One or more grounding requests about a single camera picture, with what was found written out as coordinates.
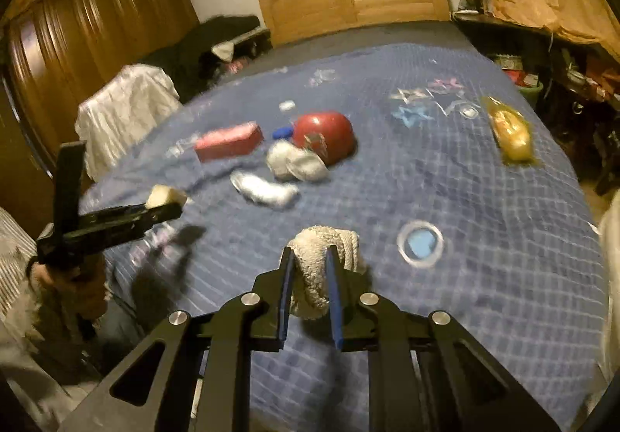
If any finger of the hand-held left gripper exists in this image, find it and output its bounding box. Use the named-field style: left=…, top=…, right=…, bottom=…
left=92, top=203, right=188, bottom=250
left=77, top=204, right=156, bottom=232

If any person's left hand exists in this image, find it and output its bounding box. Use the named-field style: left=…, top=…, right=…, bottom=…
left=29, top=258, right=107, bottom=322

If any red rectangular packet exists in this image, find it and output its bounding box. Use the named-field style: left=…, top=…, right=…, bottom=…
left=194, top=121, right=265, bottom=163

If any white rolled cloth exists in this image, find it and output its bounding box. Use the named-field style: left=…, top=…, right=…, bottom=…
left=230, top=170, right=300, bottom=210

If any person's left forearm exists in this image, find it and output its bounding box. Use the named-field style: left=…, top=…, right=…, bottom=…
left=0, top=284, right=100, bottom=377

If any beige cloth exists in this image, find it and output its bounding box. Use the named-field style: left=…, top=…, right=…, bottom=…
left=0, top=316, right=102, bottom=432

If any red round ball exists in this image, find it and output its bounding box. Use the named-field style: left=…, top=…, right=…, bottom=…
left=291, top=111, right=358, bottom=166

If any black clothes pile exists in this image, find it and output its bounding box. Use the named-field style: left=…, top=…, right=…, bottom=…
left=145, top=14, right=272, bottom=91

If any green basket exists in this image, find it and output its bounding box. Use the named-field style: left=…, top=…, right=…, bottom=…
left=504, top=69, right=546, bottom=110

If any grey bed sheet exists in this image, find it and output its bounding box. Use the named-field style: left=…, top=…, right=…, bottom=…
left=213, top=20, right=473, bottom=84

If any dark desk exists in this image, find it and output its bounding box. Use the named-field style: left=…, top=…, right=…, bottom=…
left=453, top=10, right=620, bottom=195

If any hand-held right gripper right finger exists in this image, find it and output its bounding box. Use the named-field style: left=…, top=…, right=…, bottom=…
left=324, top=245, right=563, bottom=432

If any beige sock ball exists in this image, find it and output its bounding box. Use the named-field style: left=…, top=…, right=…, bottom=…
left=286, top=225, right=366, bottom=319

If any grey-white knotted cloth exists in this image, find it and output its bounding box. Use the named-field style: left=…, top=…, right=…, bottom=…
left=265, top=140, right=330, bottom=183

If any wooden wardrobe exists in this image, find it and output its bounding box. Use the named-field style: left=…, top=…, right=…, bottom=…
left=0, top=0, right=200, bottom=181

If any white bag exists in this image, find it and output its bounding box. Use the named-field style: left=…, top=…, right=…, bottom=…
left=588, top=190, right=620, bottom=413

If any beige sponge piece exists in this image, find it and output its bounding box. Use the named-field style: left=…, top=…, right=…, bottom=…
left=146, top=185, right=188, bottom=210

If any white crumpled cloth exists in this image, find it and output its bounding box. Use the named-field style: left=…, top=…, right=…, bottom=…
left=75, top=64, right=184, bottom=181

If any striped cloth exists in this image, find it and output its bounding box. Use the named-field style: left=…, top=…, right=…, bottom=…
left=0, top=207, right=44, bottom=317

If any yellow plastic packet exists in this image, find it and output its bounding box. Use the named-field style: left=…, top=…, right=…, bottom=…
left=481, top=96, right=534, bottom=165

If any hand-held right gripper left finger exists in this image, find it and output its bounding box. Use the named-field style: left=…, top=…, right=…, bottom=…
left=58, top=245, right=297, bottom=432

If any blue printed bedspread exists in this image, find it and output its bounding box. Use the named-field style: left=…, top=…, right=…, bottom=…
left=77, top=42, right=611, bottom=432

